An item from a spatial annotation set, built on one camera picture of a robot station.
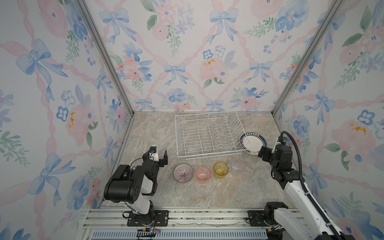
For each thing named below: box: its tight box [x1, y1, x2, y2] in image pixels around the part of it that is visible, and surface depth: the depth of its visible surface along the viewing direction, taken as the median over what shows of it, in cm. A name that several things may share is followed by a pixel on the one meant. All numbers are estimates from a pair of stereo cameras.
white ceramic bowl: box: [173, 163, 194, 183], surface depth 88 cm
